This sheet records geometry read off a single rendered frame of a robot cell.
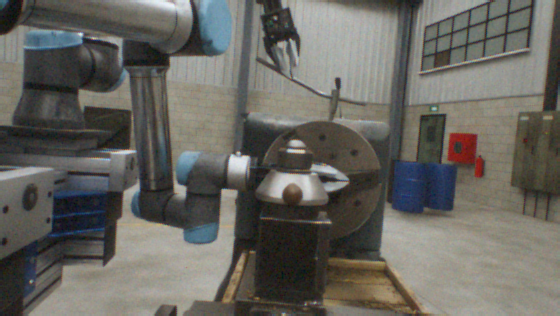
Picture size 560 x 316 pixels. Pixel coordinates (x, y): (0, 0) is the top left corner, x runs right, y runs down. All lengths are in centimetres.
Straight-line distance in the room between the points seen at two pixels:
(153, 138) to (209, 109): 1005
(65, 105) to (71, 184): 18
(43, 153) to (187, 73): 1006
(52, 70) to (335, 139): 69
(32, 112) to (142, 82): 28
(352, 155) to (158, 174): 48
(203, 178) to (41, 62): 46
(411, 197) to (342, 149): 637
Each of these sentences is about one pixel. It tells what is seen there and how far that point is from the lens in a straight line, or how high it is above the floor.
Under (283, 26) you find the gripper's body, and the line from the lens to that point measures 94.
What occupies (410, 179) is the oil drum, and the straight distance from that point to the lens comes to 731.
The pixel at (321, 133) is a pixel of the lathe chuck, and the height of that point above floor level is 120.
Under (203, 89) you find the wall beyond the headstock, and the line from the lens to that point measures 1093.
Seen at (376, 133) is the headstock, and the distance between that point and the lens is 119.
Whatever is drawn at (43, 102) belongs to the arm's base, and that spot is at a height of 122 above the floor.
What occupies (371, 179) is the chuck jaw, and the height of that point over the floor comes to 110.
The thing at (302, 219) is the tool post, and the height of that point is 110.
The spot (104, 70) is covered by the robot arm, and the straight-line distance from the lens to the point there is 114.
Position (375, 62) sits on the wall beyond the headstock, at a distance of 1263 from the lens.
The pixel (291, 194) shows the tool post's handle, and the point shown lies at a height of 114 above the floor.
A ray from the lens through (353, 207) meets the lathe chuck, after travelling 103.
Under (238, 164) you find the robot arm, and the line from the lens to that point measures 81.
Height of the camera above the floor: 119
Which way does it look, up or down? 3 degrees down
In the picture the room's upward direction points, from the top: 5 degrees clockwise
